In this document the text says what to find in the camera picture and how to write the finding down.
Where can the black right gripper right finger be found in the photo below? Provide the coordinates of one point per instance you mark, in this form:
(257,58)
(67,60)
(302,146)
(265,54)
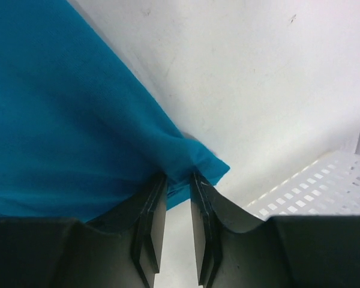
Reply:
(231,245)

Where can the teal t shirt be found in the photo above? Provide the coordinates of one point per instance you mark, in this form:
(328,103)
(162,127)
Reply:
(79,134)

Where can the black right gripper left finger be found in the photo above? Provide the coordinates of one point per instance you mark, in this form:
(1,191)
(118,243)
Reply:
(122,248)

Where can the white perforated plastic basket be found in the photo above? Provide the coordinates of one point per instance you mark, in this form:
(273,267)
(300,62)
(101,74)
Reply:
(329,186)

